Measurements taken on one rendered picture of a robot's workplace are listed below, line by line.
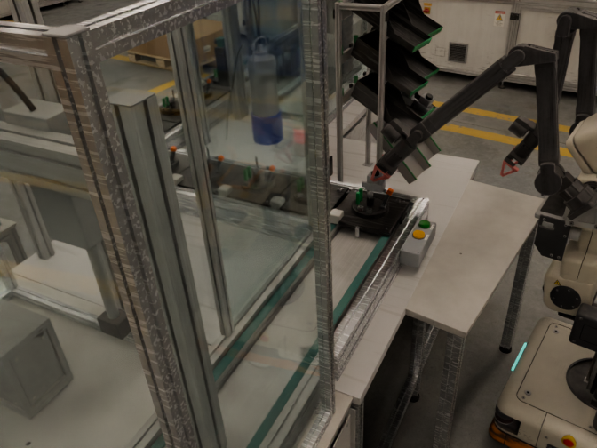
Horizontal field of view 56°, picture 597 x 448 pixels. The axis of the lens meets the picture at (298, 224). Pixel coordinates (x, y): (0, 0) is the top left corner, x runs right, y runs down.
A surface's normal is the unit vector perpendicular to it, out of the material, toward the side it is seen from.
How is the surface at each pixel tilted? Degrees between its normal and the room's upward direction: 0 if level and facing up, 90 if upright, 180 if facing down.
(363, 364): 0
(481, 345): 0
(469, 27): 90
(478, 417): 1
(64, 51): 90
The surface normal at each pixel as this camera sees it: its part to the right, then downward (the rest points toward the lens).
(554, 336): -0.05, -0.83
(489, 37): -0.58, 0.48
